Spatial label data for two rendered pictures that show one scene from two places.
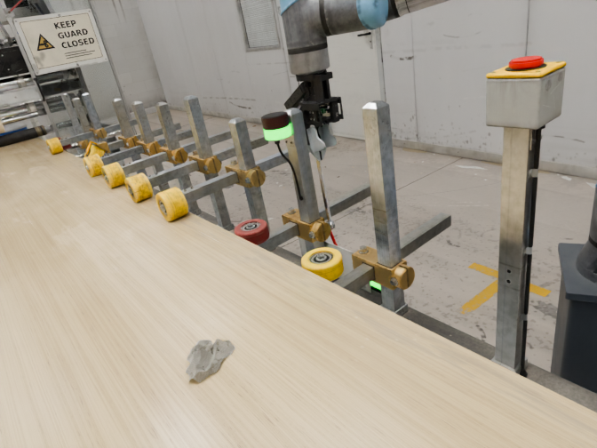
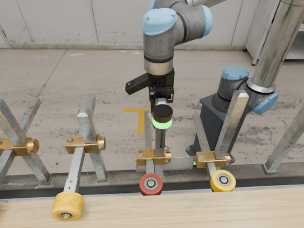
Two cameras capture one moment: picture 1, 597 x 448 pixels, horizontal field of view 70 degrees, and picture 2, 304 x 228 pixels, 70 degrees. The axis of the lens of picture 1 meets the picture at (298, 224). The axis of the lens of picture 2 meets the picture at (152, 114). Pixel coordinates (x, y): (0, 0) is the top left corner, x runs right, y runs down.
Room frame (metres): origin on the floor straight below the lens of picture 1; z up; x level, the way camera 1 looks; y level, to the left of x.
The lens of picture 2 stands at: (0.73, 0.42, 1.58)
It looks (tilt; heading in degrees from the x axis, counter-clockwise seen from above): 44 degrees down; 302
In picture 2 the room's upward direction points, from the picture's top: straight up
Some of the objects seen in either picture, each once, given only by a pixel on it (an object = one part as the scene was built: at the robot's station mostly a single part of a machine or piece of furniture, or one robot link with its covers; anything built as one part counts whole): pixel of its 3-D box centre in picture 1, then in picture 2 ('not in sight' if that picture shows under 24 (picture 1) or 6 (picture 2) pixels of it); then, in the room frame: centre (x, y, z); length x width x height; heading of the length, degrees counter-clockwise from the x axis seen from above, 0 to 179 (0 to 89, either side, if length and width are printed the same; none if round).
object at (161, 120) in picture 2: (274, 120); (162, 113); (0.95, 0.01, 1.14); 0.06 x 0.06 x 0.02
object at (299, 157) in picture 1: (307, 205); (159, 147); (0.98, -0.03, 0.91); 0.04 x 0.04 x 0.48; 35
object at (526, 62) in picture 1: (525, 65); not in sight; (0.56, -0.32, 1.22); 0.04 x 0.04 x 0.02
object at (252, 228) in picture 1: (255, 245); (151, 190); (0.92, 0.11, 0.85); 0.08 x 0.08 x 0.11
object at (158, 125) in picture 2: (277, 131); (162, 119); (0.95, 0.01, 1.11); 0.06 x 0.06 x 0.02
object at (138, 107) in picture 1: (155, 158); not in sight; (1.79, 0.54, 0.90); 0.04 x 0.04 x 0.48; 35
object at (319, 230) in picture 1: (305, 226); (153, 157); (0.99, -0.02, 0.85); 0.14 x 0.06 x 0.05; 35
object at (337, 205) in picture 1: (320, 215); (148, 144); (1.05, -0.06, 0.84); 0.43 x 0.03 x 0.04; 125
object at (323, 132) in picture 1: (327, 140); not in sight; (1.03, -0.11, 1.04); 0.06 x 0.03 x 0.09; 35
